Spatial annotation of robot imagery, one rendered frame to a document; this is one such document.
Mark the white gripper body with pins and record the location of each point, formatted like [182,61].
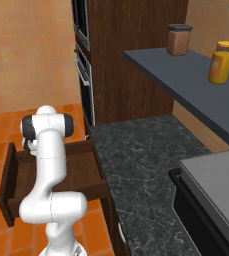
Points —
[32,147]

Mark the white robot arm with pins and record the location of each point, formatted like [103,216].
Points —
[49,160]

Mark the open brown wooden drawer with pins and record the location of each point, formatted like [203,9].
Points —
[81,168]

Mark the dark grey dining counter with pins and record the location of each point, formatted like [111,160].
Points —
[189,83]

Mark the brown base cupboard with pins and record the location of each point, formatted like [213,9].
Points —
[114,230]

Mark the tall brown wooden cabinet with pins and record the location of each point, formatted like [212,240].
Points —
[126,66]

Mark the black built-in microwave oven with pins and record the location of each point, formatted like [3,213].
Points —
[81,20]

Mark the brown jar with dark lid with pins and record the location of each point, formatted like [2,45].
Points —
[178,40]

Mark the grey and black stove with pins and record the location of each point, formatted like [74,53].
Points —
[209,200]

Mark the yellow jar with orange lid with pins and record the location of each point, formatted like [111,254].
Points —
[221,65]

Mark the black built-in wall oven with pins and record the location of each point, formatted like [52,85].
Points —
[86,96]

